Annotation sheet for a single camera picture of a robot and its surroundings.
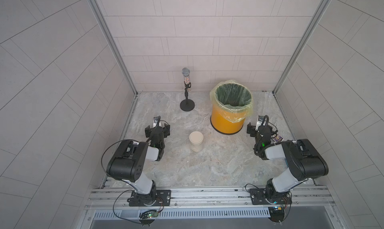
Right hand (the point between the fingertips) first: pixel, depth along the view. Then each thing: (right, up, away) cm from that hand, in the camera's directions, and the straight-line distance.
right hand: (257, 121), depth 94 cm
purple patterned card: (+11, -10, -4) cm, 16 cm away
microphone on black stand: (-46, +10, +15) cm, 50 cm away
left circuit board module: (-59, -38, -30) cm, 77 cm away
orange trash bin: (-23, -3, +2) cm, 23 cm away
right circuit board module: (-1, -39, -27) cm, 48 cm away
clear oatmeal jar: (-39, -14, -10) cm, 42 cm away
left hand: (-62, 0, 0) cm, 62 cm away
